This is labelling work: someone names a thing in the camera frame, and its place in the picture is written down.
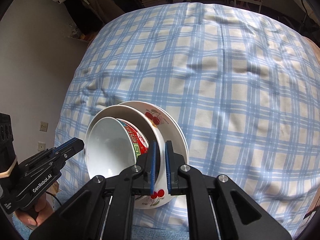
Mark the black hanging garment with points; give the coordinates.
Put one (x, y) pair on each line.
(80, 15)

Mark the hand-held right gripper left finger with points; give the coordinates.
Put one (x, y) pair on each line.
(153, 170)

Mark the brown hanging coat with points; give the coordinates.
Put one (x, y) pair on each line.
(105, 2)

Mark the plain white bowl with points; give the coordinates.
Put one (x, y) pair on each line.
(161, 155)

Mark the white cherry-print plate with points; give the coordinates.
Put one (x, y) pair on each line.
(162, 121)
(185, 150)

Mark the person's left hand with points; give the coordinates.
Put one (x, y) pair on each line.
(45, 205)

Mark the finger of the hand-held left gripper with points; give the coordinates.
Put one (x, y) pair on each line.
(66, 143)
(72, 151)

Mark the large red patterned bowl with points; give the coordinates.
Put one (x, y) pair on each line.
(110, 150)

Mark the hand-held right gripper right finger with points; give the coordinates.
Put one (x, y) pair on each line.
(168, 170)

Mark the white wall outlet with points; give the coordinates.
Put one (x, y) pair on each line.
(43, 126)
(41, 145)

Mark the blue plaid bed sheet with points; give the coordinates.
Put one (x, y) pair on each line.
(212, 92)

